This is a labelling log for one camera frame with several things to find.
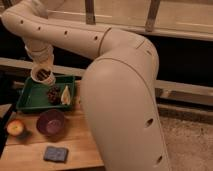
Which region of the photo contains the white cup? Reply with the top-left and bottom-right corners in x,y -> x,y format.
31,65 -> 56,86

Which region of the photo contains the red yellow apple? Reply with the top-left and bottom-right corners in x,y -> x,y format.
7,120 -> 25,136

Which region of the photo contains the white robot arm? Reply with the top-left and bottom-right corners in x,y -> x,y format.
2,0 -> 172,171

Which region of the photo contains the wooden table board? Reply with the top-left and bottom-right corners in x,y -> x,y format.
0,81 -> 103,171

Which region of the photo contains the blue sponge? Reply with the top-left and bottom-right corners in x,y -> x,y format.
43,146 -> 69,163

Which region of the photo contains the dark grape bunch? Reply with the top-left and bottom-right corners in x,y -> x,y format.
47,86 -> 61,105

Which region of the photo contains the white wedge slice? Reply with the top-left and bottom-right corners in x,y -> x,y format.
61,86 -> 71,105

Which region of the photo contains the green plastic tray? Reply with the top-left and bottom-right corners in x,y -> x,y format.
16,75 -> 75,113

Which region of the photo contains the purple bowl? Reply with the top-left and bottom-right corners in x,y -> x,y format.
36,109 -> 65,136

